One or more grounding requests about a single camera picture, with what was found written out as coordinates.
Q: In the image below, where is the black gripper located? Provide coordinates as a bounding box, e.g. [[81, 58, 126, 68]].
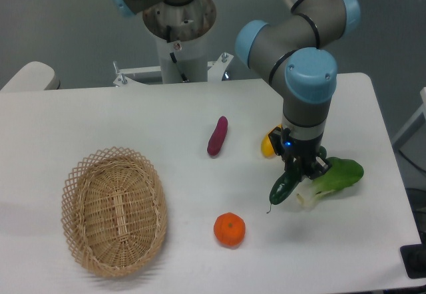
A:
[[268, 127, 331, 180]]

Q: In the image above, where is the dark green cucumber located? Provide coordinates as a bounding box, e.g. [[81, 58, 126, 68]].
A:
[[268, 149, 327, 213]]

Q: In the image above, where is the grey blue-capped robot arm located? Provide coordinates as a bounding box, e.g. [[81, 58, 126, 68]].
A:
[[113, 0, 360, 179]]

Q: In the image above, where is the green bok choy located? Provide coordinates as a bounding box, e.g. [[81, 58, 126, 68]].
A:
[[296, 157, 364, 209]]

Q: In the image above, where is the yellow pepper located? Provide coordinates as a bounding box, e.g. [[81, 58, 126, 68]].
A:
[[260, 129, 276, 158]]

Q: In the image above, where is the purple sweet potato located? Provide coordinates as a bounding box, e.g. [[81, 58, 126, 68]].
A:
[[206, 116, 228, 156]]

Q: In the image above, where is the orange pumpkin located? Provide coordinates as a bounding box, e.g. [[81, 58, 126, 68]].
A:
[[213, 212, 246, 247]]

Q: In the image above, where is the black device at table edge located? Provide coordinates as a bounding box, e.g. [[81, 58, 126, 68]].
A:
[[400, 244, 425, 279]]

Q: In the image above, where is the woven wicker basket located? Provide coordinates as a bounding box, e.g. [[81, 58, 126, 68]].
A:
[[61, 147, 168, 277]]

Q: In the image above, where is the white chair back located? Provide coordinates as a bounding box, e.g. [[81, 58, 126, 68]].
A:
[[1, 61, 61, 93]]

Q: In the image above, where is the white metal frame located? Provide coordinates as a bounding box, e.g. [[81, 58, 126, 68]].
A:
[[391, 87, 425, 150]]

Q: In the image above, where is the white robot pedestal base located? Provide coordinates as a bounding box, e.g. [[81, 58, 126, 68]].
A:
[[113, 0, 234, 86]]

